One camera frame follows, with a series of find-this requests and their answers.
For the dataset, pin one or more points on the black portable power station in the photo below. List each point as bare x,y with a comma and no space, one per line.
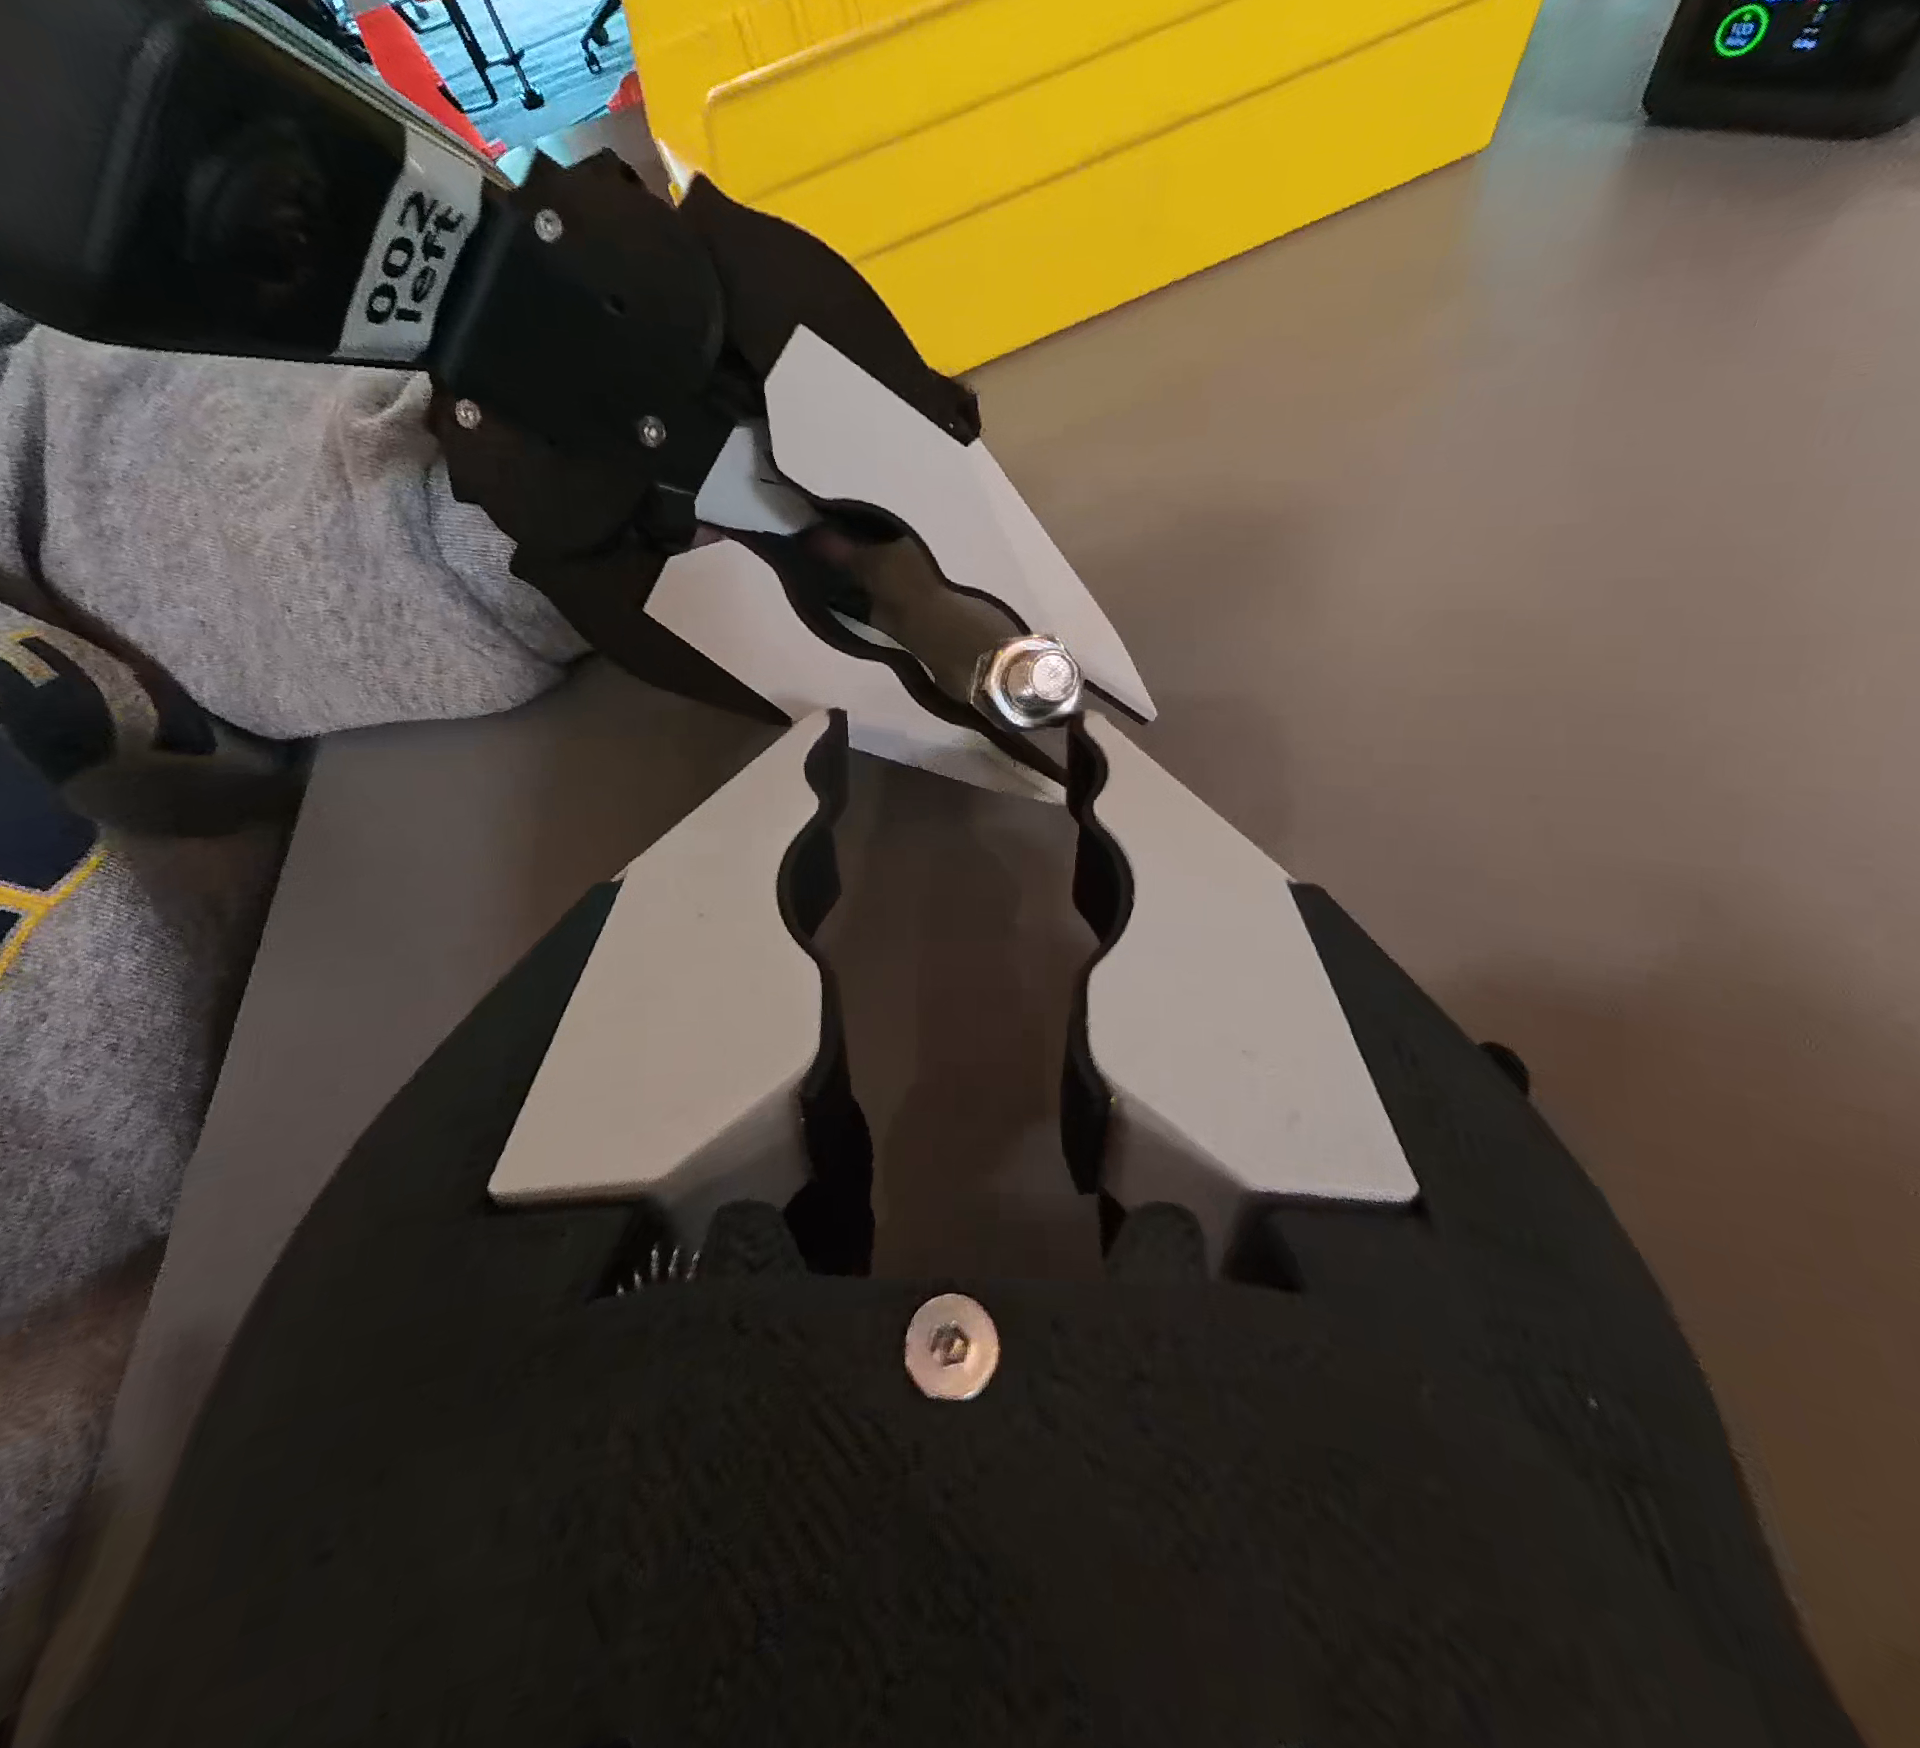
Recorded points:
1785,23

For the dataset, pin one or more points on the silver threaded bolt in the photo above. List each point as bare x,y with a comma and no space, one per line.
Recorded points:
1040,680

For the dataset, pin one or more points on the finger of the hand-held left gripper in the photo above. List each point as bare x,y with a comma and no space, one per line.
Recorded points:
916,457
736,639

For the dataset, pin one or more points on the person's grey printed sweatshirt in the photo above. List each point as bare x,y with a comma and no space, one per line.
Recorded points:
91,1027

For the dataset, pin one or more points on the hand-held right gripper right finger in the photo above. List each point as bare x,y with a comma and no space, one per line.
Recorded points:
1246,1057

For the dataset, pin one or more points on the orange traffic cone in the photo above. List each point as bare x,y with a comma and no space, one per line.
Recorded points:
376,9

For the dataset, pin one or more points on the person's left forearm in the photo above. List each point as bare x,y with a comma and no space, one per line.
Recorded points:
271,517

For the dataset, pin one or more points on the silver hex nut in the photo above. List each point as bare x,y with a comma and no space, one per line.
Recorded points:
986,695

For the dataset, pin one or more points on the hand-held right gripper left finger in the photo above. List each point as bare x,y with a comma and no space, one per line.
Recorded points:
675,1027

